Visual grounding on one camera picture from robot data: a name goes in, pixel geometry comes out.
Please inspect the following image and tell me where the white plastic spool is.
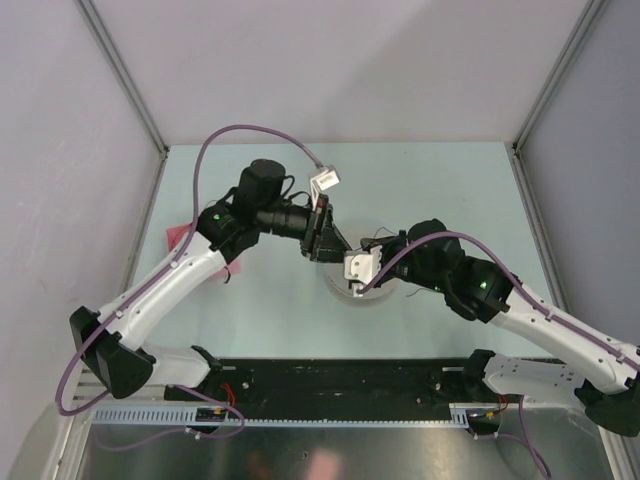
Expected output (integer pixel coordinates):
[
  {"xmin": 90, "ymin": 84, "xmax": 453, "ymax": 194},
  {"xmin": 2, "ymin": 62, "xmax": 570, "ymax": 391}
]
[{"xmin": 322, "ymin": 259, "xmax": 401, "ymax": 309}]

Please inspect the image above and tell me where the thin brown wire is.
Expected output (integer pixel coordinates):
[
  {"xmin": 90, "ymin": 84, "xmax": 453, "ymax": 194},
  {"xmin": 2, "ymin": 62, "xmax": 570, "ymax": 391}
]
[{"xmin": 372, "ymin": 227, "xmax": 426, "ymax": 297}]

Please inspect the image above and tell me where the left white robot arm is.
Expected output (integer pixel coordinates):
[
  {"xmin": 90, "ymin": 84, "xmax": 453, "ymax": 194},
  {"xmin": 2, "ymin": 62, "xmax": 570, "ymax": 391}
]
[{"xmin": 70, "ymin": 159, "xmax": 350, "ymax": 399}]

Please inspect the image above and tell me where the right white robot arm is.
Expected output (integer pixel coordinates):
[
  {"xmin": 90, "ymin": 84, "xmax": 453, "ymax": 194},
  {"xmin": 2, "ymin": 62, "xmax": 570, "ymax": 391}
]
[{"xmin": 357, "ymin": 219, "xmax": 639, "ymax": 437}]

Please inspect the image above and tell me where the pink plastic box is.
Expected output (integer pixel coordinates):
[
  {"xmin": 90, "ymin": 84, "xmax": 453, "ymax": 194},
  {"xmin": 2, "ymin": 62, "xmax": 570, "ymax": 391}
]
[{"xmin": 166, "ymin": 223, "xmax": 241, "ymax": 275}]

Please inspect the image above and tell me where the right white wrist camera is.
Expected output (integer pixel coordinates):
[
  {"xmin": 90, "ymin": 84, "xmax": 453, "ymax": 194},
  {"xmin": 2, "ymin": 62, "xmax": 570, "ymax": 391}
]
[{"xmin": 343, "ymin": 246, "xmax": 382, "ymax": 298}]

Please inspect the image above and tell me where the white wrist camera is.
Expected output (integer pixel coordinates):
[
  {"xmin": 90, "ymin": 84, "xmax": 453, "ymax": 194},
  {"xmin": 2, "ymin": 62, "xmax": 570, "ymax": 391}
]
[
  {"xmin": 309, "ymin": 166, "xmax": 341, "ymax": 209},
  {"xmin": 343, "ymin": 246, "xmax": 382, "ymax": 298}
]

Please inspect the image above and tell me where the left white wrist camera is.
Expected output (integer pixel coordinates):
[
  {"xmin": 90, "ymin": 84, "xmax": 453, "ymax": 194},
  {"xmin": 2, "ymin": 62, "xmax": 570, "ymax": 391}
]
[{"xmin": 309, "ymin": 166, "xmax": 341, "ymax": 209}]

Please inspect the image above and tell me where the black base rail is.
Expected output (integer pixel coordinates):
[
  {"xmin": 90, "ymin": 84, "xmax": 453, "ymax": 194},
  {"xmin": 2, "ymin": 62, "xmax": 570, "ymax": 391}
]
[{"xmin": 164, "ymin": 355, "xmax": 524, "ymax": 420}]

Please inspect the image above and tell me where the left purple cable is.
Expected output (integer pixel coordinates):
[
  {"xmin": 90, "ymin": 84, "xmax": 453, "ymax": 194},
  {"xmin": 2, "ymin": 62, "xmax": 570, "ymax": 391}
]
[{"xmin": 54, "ymin": 123, "xmax": 326, "ymax": 450}]

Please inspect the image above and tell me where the grey slotted cable duct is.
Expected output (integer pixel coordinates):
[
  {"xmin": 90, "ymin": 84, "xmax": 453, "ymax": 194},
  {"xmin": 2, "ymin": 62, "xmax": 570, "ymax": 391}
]
[{"xmin": 90, "ymin": 405, "xmax": 497, "ymax": 429}]

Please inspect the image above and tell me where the right aluminium frame post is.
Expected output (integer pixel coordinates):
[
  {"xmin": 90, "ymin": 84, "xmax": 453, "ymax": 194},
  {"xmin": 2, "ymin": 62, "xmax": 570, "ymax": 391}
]
[{"xmin": 511, "ymin": 0, "xmax": 610, "ymax": 152}]

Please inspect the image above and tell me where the aluminium frame post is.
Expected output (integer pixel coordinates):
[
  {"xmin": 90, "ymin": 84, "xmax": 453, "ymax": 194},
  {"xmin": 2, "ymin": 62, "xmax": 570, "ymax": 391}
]
[
  {"xmin": 511, "ymin": 0, "xmax": 610, "ymax": 152},
  {"xmin": 74, "ymin": 0, "xmax": 169, "ymax": 157}
]

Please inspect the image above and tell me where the left aluminium frame post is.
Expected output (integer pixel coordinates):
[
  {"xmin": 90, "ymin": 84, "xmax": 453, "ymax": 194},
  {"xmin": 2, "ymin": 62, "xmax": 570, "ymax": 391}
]
[{"xmin": 74, "ymin": 0, "xmax": 169, "ymax": 157}]

